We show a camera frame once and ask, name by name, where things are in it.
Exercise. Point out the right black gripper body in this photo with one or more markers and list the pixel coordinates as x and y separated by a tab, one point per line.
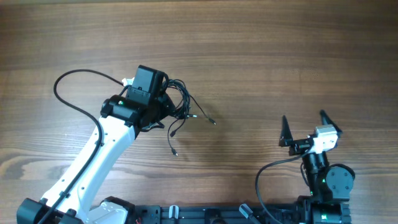
300	144

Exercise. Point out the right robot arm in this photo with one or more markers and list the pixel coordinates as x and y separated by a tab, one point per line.
330	185

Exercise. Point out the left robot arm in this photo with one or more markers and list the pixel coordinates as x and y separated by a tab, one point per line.
141	106

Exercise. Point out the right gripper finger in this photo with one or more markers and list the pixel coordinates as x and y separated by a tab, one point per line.
286	138
325	119

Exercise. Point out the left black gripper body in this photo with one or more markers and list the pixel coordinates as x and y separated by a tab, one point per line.
165	107

